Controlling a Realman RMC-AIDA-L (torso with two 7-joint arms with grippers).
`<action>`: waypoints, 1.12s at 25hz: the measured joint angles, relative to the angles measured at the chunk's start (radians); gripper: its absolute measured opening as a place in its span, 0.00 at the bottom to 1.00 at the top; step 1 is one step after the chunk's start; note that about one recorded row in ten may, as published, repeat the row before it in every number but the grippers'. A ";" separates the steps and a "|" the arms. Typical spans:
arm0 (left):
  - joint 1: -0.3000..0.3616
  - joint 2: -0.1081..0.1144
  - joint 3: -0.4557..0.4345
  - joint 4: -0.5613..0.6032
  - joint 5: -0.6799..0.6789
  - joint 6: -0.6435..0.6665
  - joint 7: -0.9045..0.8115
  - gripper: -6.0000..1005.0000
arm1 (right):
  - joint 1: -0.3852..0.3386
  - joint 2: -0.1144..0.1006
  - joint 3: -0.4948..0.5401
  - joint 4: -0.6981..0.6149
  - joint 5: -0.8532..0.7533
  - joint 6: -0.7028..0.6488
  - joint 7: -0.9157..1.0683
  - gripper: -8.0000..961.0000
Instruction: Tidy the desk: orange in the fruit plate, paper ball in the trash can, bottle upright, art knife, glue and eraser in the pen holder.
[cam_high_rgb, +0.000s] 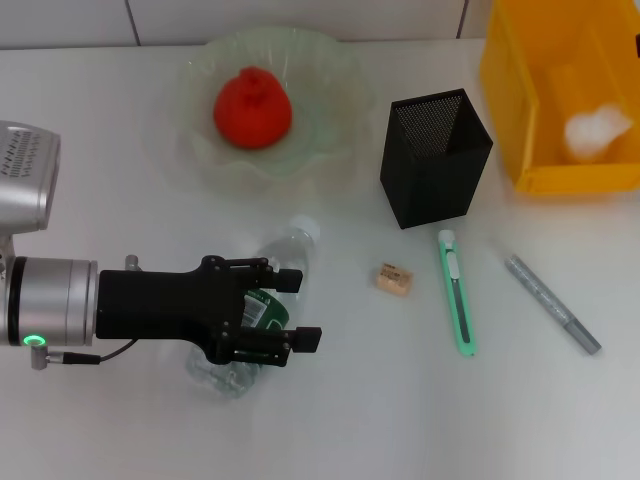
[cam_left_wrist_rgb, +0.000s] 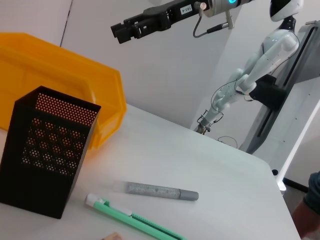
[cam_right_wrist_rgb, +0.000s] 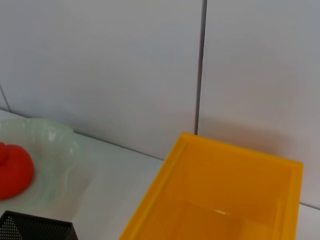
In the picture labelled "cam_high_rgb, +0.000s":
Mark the left arm cable with connector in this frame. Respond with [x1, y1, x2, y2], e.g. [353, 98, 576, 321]
[29, 340, 137, 371]

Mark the green utility knife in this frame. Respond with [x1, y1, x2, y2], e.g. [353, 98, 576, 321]
[437, 229, 478, 358]

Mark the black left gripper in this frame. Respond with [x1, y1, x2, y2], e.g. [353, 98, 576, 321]
[94, 254, 323, 370]

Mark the white paper ball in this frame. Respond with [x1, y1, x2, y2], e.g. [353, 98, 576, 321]
[563, 102, 634, 161]

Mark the red round fruit toy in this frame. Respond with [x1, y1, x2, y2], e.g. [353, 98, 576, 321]
[213, 67, 295, 150]

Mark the pale green glass fruit bowl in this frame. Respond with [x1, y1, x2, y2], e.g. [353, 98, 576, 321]
[182, 27, 376, 184]

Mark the beige eraser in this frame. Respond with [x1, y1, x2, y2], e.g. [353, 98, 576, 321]
[372, 262, 416, 297]

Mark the yellow plastic bin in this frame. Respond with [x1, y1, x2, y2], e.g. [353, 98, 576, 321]
[479, 0, 640, 195]

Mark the grey marker pen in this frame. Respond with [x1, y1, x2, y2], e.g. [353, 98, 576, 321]
[503, 253, 603, 356]

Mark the clear green-label water bottle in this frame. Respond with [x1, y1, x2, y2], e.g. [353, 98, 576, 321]
[184, 214, 322, 400]

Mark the black mesh pen holder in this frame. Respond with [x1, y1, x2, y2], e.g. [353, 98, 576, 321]
[378, 88, 495, 231]

